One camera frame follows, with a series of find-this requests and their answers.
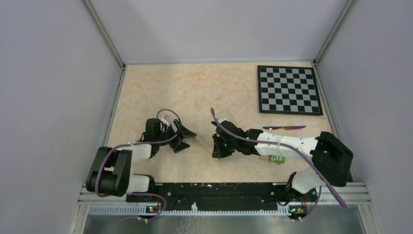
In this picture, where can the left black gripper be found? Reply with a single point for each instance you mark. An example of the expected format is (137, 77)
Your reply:
(184, 133)

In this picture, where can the beige cloth napkin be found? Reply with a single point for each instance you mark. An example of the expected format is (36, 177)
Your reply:
(205, 129)

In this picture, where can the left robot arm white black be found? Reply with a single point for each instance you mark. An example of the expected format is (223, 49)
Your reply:
(110, 173)

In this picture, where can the iridescent purple utensil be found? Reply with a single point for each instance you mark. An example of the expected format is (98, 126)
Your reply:
(285, 128)

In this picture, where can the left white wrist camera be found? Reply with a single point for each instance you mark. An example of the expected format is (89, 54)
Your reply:
(165, 120)

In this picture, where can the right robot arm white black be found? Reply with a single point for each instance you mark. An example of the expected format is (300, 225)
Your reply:
(328, 158)

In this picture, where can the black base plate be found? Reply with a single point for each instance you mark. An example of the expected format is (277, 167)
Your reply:
(266, 196)

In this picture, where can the aluminium frame rail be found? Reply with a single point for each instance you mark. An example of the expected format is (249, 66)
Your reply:
(113, 205)

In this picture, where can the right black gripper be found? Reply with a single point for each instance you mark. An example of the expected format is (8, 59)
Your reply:
(218, 152)

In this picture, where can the black white checkerboard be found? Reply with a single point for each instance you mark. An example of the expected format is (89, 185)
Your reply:
(288, 90)

